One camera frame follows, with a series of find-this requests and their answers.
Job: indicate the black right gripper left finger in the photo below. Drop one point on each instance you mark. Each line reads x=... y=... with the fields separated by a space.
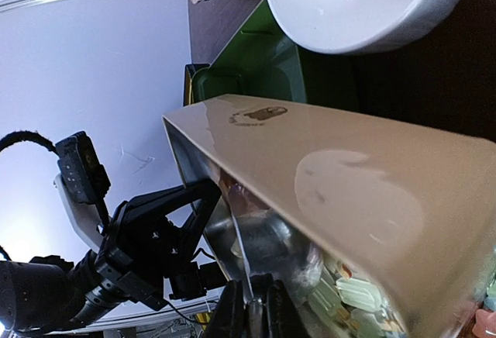
x=228 y=318

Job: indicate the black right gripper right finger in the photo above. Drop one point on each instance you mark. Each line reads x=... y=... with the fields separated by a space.
x=283 y=319

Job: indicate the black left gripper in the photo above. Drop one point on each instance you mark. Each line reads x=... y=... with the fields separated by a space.
x=143 y=247

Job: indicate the metal scoop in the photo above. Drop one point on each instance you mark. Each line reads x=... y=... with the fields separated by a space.
x=271 y=249

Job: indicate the green tray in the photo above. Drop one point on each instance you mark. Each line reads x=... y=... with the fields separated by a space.
x=261 y=61

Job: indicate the cream tin of popsicle candies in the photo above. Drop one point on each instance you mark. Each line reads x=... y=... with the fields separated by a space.
x=410 y=208

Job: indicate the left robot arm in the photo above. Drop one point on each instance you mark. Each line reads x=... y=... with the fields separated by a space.
x=51 y=295

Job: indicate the white bowl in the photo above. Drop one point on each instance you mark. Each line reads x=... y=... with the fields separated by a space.
x=358 y=26

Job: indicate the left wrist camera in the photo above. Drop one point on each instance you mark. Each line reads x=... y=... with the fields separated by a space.
x=82 y=185

